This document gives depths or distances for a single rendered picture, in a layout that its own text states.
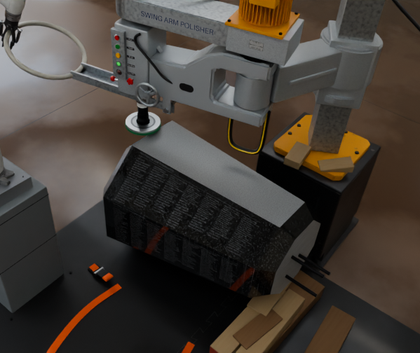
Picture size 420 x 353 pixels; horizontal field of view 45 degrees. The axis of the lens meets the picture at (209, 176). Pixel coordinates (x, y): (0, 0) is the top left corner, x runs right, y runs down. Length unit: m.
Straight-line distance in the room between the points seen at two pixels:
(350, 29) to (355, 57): 0.15
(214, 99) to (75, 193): 1.71
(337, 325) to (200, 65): 1.76
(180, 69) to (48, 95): 2.64
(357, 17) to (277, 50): 0.62
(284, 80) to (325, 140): 0.73
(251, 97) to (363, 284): 1.67
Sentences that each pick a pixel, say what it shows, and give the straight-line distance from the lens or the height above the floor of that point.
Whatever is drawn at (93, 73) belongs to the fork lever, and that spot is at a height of 1.13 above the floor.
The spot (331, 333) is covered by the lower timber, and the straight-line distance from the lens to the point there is 3.28.
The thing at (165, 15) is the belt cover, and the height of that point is 1.70.
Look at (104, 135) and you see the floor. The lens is 4.60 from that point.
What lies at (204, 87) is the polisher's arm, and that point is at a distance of 2.71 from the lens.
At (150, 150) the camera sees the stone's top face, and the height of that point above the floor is 0.87.
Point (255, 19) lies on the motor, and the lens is 2.41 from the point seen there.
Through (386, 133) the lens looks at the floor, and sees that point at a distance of 5.11.
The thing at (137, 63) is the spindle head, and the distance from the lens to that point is 2.83.
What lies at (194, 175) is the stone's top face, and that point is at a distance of 2.89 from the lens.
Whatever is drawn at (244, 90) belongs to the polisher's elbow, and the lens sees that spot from 2.63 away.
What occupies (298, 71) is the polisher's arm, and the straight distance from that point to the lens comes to 2.73.
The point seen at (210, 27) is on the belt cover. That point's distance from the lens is 2.53.
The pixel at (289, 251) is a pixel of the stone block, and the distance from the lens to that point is 2.73.
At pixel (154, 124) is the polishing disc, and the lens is 3.15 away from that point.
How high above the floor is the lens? 2.80
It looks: 42 degrees down
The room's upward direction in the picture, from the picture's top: 5 degrees clockwise
